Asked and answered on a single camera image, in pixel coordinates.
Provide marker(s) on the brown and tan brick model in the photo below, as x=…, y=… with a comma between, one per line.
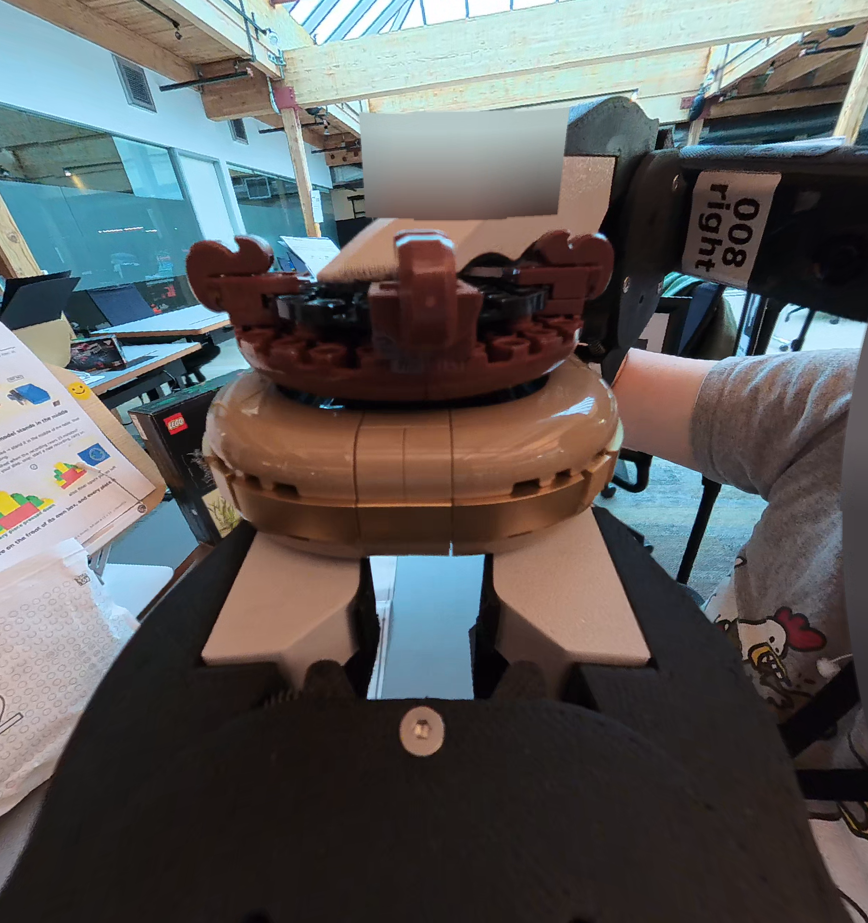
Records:
x=405, y=447

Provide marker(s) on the white sheet on easel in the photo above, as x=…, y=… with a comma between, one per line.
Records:
x=311, y=254

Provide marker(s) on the printed instruction sheet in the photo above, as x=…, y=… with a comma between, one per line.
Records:
x=37, y=461

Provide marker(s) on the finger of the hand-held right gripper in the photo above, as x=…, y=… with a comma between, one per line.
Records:
x=506, y=234

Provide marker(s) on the white background table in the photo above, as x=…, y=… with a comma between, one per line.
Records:
x=167, y=319

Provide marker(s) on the wall air vent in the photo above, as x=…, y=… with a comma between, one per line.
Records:
x=135, y=83

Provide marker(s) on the white numbered parts bag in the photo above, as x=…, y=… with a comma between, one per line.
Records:
x=30, y=663

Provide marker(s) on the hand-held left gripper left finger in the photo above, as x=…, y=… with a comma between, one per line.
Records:
x=282, y=606

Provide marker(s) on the black folded board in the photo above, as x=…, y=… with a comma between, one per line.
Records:
x=41, y=297

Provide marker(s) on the black brick set box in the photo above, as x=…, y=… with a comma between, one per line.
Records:
x=185, y=447

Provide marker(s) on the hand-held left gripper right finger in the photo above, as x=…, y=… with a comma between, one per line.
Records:
x=571, y=598

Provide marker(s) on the person's printed clothing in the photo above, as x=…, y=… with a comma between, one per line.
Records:
x=780, y=649

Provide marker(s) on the person's right forearm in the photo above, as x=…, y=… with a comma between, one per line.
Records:
x=765, y=418

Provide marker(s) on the small dark brick set box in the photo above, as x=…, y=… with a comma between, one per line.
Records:
x=95, y=355

